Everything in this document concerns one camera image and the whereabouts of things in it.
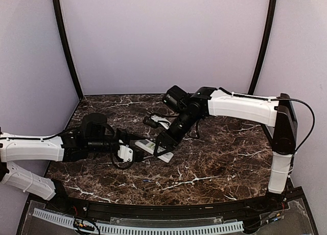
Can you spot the black frame post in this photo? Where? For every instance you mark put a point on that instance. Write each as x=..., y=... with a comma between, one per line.
x=263, y=46
x=66, y=48

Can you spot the black curved front rail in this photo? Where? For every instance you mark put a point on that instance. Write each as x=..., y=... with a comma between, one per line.
x=243, y=209

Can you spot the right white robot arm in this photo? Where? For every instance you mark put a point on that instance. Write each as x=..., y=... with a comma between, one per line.
x=276, y=112

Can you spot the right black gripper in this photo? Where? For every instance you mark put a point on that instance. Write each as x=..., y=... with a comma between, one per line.
x=168, y=145

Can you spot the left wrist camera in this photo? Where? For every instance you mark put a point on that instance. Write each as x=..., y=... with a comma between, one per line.
x=125, y=153

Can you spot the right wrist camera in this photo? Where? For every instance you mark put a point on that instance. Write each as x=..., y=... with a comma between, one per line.
x=155, y=121

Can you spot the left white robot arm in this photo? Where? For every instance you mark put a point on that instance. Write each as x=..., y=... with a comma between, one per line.
x=69, y=145

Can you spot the left black frame post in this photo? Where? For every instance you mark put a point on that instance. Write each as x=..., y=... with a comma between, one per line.
x=66, y=48

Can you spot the white slotted cable duct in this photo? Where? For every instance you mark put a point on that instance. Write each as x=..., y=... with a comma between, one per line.
x=140, y=226

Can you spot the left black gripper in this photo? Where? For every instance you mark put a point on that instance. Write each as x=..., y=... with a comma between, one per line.
x=129, y=136

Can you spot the right black frame post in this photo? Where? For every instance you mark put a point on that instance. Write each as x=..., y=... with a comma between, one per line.
x=263, y=46

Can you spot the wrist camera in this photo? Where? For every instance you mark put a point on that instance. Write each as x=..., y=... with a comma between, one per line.
x=125, y=153
x=155, y=121

